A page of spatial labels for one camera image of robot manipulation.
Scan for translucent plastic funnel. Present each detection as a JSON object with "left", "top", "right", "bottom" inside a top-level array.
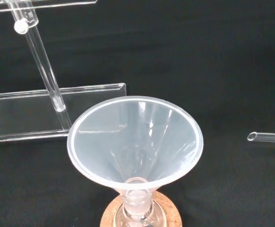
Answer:
[{"left": 67, "top": 95, "right": 204, "bottom": 207}]

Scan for clear acrylic funnel stand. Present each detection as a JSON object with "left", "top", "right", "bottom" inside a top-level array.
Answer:
[{"left": 0, "top": 0, "right": 127, "bottom": 144}]

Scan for black bench cloth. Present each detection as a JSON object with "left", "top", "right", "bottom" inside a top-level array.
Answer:
[{"left": 0, "top": 0, "right": 275, "bottom": 227}]

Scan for round-bottom glass flask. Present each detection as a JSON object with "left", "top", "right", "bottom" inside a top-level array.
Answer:
[{"left": 115, "top": 183, "right": 167, "bottom": 227}]

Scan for cork ring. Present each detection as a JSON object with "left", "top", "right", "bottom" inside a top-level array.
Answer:
[{"left": 99, "top": 190, "right": 181, "bottom": 227}]

